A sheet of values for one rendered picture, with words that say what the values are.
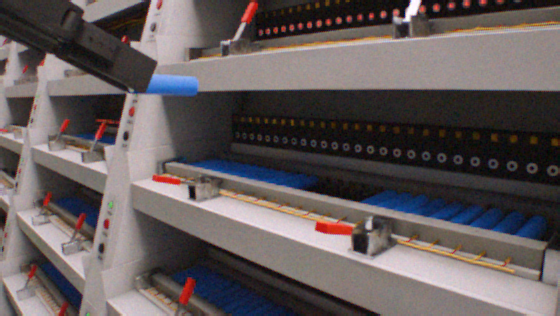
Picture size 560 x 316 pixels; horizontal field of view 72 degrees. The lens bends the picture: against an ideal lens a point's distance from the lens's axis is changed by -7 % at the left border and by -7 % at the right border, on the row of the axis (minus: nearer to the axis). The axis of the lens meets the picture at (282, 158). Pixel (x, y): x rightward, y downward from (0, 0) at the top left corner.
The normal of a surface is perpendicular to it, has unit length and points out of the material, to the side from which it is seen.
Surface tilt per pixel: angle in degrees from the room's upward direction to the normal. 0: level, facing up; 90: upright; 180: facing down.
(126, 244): 90
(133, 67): 90
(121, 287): 90
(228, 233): 111
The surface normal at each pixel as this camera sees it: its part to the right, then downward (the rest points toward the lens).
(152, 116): 0.70, 0.11
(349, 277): -0.71, 0.17
